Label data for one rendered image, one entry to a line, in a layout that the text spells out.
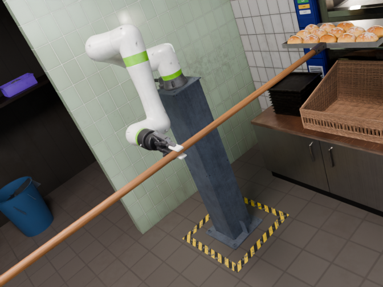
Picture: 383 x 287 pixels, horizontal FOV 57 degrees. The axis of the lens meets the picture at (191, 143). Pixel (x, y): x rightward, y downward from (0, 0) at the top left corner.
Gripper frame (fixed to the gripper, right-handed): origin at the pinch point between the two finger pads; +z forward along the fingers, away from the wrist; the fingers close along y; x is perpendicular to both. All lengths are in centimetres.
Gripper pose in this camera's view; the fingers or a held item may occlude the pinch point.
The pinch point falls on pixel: (177, 151)
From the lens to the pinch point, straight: 140.9
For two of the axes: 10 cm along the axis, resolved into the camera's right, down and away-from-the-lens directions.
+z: 5.9, 2.1, -7.8
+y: 3.4, 8.1, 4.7
